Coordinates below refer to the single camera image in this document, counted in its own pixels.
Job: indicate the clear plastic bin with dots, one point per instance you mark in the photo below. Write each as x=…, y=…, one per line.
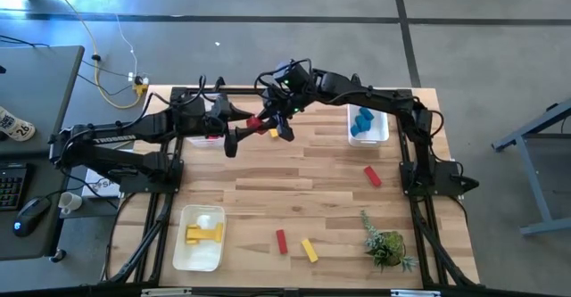
x=205, y=143

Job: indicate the white plastic tray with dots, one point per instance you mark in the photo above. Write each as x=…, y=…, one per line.
x=201, y=259

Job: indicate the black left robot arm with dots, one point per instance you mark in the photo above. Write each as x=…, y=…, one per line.
x=134, y=129

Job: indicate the black computer mouse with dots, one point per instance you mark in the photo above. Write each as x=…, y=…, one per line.
x=31, y=216

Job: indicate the small white cup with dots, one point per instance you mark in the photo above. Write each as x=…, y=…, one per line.
x=71, y=201

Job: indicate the blue rectangular wooden block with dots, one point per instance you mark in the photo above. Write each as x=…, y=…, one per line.
x=354, y=131

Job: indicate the black keyboard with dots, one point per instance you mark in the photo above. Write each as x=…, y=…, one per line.
x=11, y=185

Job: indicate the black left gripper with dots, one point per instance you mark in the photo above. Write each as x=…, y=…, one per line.
x=220, y=116

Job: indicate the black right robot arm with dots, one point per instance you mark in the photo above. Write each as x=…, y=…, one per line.
x=379, y=98

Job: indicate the yellow short block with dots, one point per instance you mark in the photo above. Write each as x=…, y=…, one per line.
x=273, y=133

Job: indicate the silver frame bracket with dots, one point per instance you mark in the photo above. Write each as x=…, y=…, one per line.
x=415, y=293
x=165, y=292

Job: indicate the blue arch block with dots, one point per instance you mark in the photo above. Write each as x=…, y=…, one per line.
x=362, y=123

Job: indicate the black desk caster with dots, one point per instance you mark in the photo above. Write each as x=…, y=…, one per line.
x=58, y=256

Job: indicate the blue-grey table frame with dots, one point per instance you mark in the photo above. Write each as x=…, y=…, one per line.
x=537, y=190

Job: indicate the red short block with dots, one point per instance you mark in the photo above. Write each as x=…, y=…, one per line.
x=254, y=122

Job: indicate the blue rounded block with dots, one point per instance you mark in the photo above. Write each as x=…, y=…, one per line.
x=367, y=113

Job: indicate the green potted plant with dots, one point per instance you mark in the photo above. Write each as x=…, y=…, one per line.
x=388, y=245

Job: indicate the black aluminium table frame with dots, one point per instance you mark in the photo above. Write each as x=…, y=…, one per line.
x=419, y=243

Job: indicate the yellow long block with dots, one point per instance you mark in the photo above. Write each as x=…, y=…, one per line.
x=309, y=250
x=206, y=234

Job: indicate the grey desk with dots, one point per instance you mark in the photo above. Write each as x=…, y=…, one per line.
x=35, y=87

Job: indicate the white printed box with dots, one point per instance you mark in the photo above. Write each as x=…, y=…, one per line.
x=96, y=185

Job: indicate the red long block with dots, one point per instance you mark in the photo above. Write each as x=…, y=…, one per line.
x=281, y=241
x=372, y=176

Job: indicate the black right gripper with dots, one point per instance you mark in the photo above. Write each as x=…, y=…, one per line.
x=290, y=92

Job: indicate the yellow power plug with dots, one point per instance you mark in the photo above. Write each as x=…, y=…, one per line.
x=140, y=88

